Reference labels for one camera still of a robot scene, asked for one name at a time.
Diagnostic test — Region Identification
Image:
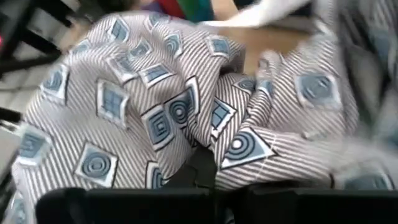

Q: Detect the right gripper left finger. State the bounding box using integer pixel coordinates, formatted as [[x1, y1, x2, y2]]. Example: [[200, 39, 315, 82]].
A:
[[167, 146, 200, 189]]

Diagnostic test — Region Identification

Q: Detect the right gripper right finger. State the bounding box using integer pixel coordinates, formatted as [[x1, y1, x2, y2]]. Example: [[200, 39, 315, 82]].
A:
[[198, 146, 218, 189]]

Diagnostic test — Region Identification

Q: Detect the grey patterned hospital gown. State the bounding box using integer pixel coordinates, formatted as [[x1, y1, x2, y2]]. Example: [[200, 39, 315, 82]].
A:
[[0, 0, 398, 224]]

